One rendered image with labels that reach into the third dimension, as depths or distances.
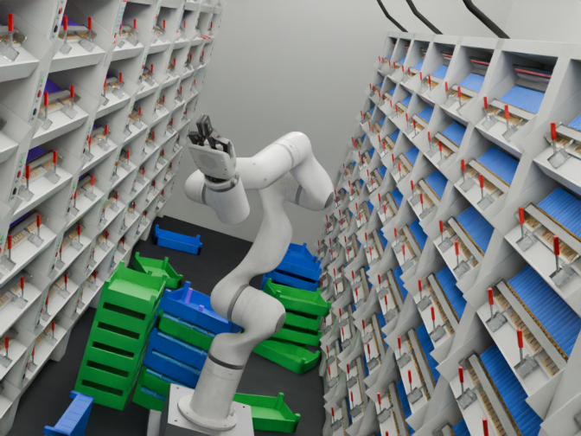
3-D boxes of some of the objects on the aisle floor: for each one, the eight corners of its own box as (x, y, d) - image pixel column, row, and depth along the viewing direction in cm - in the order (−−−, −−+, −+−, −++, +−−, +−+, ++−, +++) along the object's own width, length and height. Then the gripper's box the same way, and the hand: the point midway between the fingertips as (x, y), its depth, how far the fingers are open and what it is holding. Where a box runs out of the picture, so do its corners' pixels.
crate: (277, 408, 387) (282, 392, 385) (295, 432, 369) (301, 416, 368) (213, 402, 373) (219, 385, 372) (229, 427, 356) (235, 409, 354)
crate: (218, 416, 363) (224, 398, 361) (198, 432, 344) (203, 413, 342) (155, 387, 370) (160, 369, 369) (131, 400, 351) (137, 382, 350)
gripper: (201, 155, 219) (181, 100, 205) (254, 169, 213) (238, 113, 199) (186, 177, 215) (165, 123, 201) (239, 191, 209) (222, 137, 195)
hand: (204, 125), depth 201 cm, fingers closed
